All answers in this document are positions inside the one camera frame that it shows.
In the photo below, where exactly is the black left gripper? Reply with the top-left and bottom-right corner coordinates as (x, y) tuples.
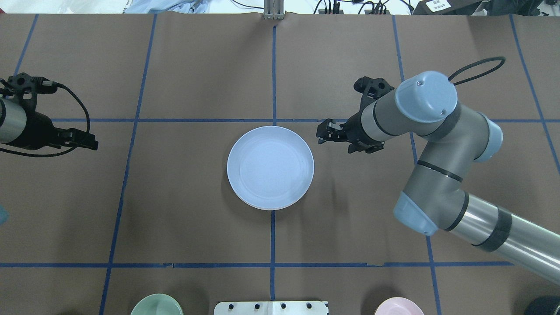
(48, 127), (98, 151)

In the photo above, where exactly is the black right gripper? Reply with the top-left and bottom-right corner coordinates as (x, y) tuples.
(317, 115), (384, 154)

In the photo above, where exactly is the light blue plate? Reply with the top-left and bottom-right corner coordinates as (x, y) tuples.
(226, 126), (315, 202)

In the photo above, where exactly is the pink plate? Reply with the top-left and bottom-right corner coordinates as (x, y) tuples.
(243, 199), (299, 211)

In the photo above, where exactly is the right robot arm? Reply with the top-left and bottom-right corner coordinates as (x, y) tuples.
(316, 70), (560, 284)

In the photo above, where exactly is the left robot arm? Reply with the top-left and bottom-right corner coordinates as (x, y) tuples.
(0, 98), (98, 151)

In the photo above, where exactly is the pink bowl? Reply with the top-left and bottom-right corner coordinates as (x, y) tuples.
(374, 297), (424, 315)

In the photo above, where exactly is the green bowl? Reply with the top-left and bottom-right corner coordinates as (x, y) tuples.
(130, 294), (184, 315)

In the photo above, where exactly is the dark pot with glass lid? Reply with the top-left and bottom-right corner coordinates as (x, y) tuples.
(523, 295), (560, 315)

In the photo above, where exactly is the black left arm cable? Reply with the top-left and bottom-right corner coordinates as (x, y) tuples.
(0, 81), (91, 158)

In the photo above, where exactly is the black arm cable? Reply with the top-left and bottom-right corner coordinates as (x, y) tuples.
(0, 81), (91, 158)
(448, 56), (506, 86)

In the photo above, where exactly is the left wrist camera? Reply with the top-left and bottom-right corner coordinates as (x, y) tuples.
(0, 73), (58, 112)

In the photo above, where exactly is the aluminium frame post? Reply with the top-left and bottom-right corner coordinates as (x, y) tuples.
(263, 0), (285, 20)

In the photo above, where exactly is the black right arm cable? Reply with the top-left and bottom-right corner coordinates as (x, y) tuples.
(448, 56), (506, 86)

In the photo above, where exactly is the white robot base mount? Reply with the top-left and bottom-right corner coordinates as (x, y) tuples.
(213, 301), (329, 315)

